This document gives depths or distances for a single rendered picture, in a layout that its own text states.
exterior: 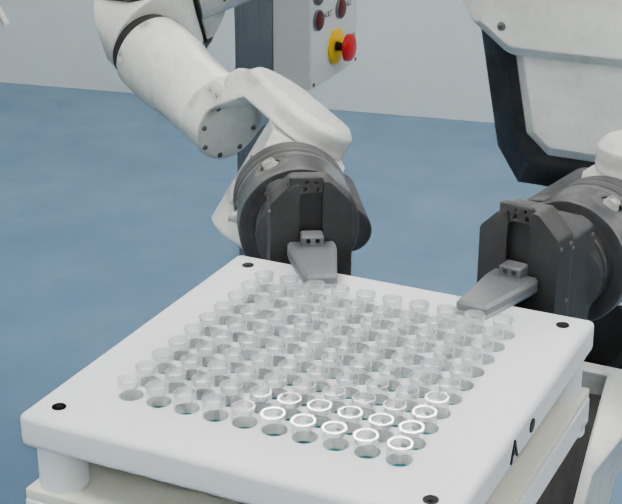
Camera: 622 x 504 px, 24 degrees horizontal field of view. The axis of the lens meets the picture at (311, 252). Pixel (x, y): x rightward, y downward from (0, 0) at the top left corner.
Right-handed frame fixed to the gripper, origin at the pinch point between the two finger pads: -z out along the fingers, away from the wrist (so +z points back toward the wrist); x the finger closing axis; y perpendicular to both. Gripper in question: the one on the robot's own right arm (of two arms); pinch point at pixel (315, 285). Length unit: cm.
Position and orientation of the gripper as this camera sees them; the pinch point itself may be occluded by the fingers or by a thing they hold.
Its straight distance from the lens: 94.9
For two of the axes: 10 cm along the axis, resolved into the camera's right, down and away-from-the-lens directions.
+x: -0.1, 9.3, 3.6
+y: -9.9, 0.3, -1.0
